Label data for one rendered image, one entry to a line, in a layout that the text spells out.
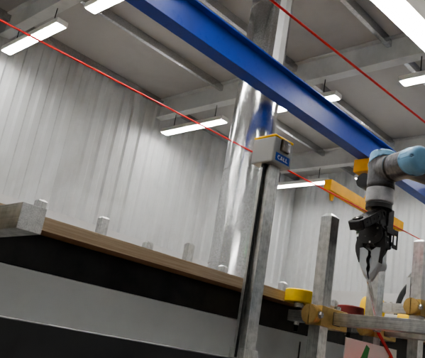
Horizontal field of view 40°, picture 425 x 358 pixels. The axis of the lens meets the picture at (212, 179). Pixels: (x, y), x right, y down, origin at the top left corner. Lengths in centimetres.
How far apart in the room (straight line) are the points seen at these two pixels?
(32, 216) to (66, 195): 872
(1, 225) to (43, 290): 57
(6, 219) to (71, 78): 910
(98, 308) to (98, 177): 848
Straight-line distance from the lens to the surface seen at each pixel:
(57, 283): 127
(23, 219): 66
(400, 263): 1181
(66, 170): 940
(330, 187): 631
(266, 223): 136
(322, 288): 153
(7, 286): 122
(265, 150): 139
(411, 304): 193
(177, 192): 1085
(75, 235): 122
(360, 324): 150
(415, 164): 154
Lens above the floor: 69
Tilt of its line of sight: 17 degrees up
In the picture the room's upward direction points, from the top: 10 degrees clockwise
